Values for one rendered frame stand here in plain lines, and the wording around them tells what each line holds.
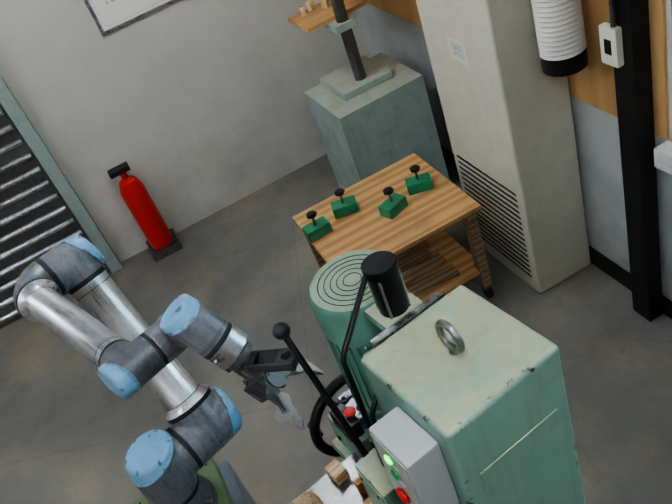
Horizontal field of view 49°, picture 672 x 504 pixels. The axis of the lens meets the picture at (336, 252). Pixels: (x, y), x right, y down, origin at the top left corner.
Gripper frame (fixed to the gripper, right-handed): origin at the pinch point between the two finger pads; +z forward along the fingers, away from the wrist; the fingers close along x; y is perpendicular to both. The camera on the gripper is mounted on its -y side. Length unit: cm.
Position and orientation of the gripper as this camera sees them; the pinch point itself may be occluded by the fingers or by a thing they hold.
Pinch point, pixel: (316, 400)
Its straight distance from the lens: 164.2
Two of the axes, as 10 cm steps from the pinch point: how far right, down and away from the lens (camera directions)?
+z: 7.7, 5.8, 2.6
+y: -5.8, 4.7, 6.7
